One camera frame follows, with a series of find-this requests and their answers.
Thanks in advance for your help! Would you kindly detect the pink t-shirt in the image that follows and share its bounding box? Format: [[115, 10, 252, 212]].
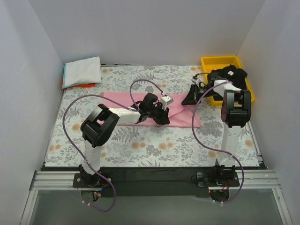
[[102, 92, 201, 128]]

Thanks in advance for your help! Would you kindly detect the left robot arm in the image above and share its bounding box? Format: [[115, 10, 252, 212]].
[[79, 93, 173, 188]]

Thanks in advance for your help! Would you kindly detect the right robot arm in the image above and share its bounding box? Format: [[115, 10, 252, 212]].
[[181, 70, 251, 187]]

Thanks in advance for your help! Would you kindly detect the yellow plastic bin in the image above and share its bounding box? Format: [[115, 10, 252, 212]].
[[201, 55, 255, 106]]

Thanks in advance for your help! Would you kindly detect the black t-shirt in bin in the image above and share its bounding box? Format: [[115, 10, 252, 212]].
[[207, 64, 248, 97]]

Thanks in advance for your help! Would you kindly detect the folded orange t-shirt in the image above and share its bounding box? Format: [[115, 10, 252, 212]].
[[61, 81, 95, 89]]

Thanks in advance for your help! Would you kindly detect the folded teal t-shirt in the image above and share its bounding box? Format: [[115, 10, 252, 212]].
[[61, 56, 99, 89]]

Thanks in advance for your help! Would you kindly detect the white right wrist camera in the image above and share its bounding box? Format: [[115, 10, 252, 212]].
[[191, 75, 201, 86]]

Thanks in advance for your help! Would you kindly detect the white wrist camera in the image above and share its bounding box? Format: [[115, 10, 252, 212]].
[[160, 95, 173, 110], [191, 75, 201, 86]]

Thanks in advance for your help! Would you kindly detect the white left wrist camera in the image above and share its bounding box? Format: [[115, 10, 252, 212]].
[[160, 95, 173, 110]]

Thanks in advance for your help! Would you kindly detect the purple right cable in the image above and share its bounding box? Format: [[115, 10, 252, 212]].
[[191, 72, 246, 204]]

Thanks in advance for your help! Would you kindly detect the purple cable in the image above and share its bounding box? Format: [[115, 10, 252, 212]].
[[62, 79, 165, 213], [191, 72, 246, 204]]

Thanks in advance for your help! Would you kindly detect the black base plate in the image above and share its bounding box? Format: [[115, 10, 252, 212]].
[[72, 166, 240, 197]]

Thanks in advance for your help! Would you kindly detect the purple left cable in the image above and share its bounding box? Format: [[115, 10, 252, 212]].
[[62, 79, 165, 213]]

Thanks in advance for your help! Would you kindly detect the aluminium frame rail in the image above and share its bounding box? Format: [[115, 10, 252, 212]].
[[30, 167, 280, 190]]

